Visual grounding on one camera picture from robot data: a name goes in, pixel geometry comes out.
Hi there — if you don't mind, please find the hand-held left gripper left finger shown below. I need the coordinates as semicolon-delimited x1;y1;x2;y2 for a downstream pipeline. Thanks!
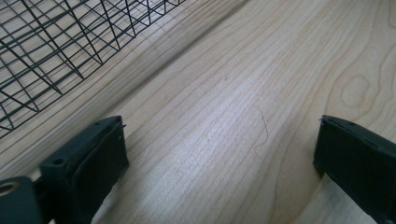
39;115;131;224

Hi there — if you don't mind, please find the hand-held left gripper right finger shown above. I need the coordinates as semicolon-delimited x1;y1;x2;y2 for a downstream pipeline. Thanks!
313;115;396;224

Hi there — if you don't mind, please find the black wire basket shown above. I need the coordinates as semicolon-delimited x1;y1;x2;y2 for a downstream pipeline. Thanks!
0;0;188;140

